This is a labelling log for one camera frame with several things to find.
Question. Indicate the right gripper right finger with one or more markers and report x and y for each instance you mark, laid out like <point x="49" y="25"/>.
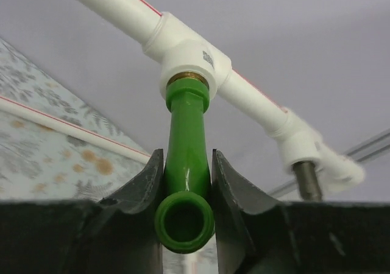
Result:
<point x="256" y="233"/>

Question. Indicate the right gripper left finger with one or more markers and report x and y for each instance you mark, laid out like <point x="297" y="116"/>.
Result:
<point x="114" y="235"/>

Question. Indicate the green plastic faucet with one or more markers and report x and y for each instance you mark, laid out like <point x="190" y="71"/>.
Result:
<point x="184" y="220"/>

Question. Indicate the dark bronze installed faucet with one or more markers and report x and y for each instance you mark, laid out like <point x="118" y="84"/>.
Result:
<point x="307" y="182"/>

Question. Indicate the floral patterned table mat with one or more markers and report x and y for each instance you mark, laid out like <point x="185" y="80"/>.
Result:
<point x="40" y="163"/>

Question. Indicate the white PVC pipe frame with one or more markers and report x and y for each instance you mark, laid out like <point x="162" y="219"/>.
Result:
<point x="183" y="53"/>

